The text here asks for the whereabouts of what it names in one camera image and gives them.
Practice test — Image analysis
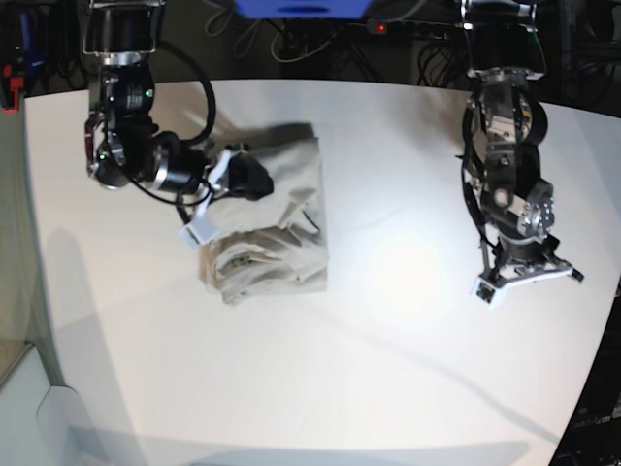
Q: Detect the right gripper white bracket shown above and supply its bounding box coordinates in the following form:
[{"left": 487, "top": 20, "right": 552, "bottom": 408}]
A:
[{"left": 180, "top": 143, "right": 274, "bottom": 241}]

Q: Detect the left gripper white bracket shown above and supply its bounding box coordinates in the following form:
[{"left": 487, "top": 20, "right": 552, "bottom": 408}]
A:
[{"left": 469, "top": 232, "right": 586, "bottom": 311}]

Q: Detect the beige t-shirt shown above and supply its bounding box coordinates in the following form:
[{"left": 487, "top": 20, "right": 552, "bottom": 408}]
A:
[{"left": 199, "top": 122, "right": 329, "bottom": 306}]

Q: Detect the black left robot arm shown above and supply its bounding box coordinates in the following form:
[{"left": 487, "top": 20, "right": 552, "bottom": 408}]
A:
[{"left": 459, "top": 1, "right": 583, "bottom": 306}]

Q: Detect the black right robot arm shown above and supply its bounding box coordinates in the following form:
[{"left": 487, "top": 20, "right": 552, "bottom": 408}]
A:
[{"left": 83, "top": 1, "right": 275, "bottom": 247}]

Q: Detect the blue plastic box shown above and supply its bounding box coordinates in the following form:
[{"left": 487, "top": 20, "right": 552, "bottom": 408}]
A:
[{"left": 234, "top": 0, "right": 371, "bottom": 19}]

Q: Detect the black power strip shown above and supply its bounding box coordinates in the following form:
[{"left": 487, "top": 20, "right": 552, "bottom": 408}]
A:
[{"left": 365, "top": 19, "right": 460, "bottom": 40}]

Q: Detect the red black tool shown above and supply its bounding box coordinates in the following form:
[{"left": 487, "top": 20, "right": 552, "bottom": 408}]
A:
[{"left": 1, "top": 63, "right": 24, "bottom": 113}]

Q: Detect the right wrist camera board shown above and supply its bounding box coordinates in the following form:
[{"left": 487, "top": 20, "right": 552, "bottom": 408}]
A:
[{"left": 179, "top": 217, "right": 218, "bottom": 249}]

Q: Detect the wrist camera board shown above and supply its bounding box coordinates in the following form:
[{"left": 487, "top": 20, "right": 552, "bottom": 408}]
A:
[
  {"left": 179, "top": 217, "right": 218, "bottom": 249},
  {"left": 471, "top": 277, "right": 501, "bottom": 308}
]

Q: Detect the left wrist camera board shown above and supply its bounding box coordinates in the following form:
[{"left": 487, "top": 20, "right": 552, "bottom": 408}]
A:
[{"left": 471, "top": 277, "right": 501, "bottom": 308}]

